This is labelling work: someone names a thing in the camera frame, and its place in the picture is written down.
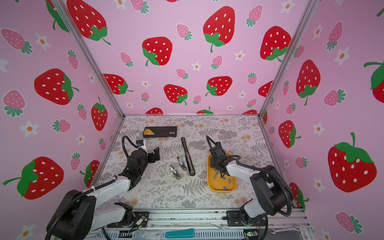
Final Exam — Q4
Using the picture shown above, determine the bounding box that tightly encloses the black tool case yellow label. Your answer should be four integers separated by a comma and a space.
143, 126, 178, 138

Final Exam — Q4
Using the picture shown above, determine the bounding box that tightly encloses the teal handled tool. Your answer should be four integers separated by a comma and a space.
165, 229, 195, 239

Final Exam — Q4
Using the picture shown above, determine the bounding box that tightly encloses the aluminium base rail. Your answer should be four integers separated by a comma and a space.
86, 209, 316, 240

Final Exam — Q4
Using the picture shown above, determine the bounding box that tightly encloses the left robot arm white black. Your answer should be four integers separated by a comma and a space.
45, 140, 161, 240

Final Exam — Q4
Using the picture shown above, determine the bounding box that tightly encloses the yellow plastic tray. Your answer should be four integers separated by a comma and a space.
207, 155, 237, 193

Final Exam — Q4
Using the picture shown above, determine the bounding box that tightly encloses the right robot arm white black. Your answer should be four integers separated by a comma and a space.
206, 136, 294, 226

